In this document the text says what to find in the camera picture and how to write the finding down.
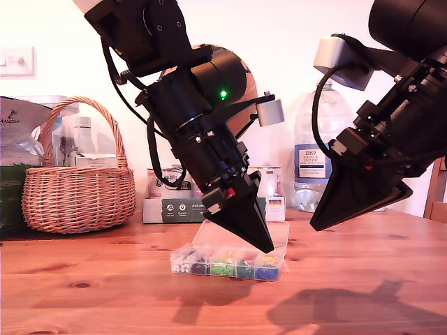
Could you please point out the white wall light switch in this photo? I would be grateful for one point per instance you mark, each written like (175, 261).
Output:
(17, 63)

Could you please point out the cardboard can tray green print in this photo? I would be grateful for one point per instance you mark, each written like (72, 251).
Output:
(174, 211)

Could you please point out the can with black-white label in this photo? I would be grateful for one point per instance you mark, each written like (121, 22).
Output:
(167, 188)

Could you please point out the cork globe on metal stand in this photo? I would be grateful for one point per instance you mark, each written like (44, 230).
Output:
(249, 118)

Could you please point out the large clear water bottle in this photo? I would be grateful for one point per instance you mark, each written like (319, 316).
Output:
(304, 153)

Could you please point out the can with plain white label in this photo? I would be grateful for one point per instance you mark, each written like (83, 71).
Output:
(272, 183)

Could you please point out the clear plastic packet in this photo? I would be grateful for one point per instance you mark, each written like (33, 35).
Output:
(66, 146)

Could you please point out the clear plastic container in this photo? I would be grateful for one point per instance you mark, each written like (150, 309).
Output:
(45, 100)

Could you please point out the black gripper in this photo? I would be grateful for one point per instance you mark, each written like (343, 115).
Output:
(394, 132)
(209, 157)

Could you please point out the pale grey wrist camera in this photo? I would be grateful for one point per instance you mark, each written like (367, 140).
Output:
(270, 111)
(340, 63)

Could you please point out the white bottle with grey cap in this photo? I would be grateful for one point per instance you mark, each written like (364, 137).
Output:
(84, 136)

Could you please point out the white carton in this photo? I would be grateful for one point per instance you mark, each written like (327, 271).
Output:
(97, 160)

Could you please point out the dark green bag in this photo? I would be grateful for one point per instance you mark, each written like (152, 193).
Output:
(10, 202)

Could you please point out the wooden chair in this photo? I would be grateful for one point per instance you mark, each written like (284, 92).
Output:
(438, 206)

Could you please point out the clear plastic pin organiser box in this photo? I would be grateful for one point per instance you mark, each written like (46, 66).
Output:
(227, 265)

